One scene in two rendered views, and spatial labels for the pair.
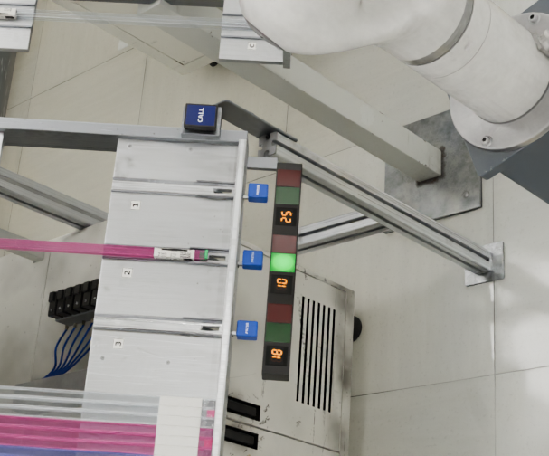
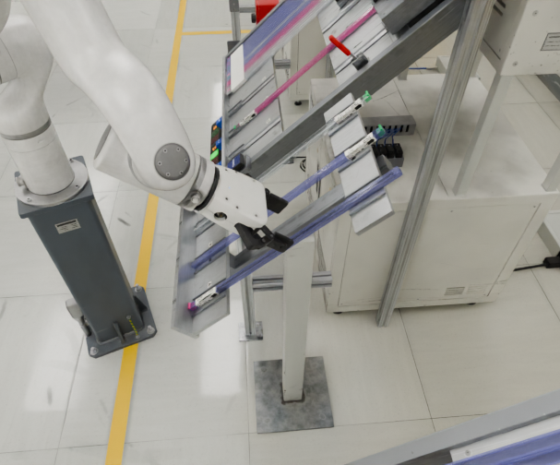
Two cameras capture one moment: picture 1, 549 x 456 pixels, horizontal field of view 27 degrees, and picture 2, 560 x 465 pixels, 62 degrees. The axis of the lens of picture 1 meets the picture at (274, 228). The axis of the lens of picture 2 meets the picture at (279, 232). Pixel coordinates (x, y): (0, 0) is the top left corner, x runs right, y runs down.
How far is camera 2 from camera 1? 2.14 m
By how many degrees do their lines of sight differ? 75
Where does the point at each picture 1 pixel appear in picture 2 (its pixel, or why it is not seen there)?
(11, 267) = (489, 188)
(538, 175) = not seen: hidden behind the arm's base
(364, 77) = not seen: outside the picture
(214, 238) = (235, 137)
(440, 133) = (286, 414)
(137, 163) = (271, 135)
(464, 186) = (265, 374)
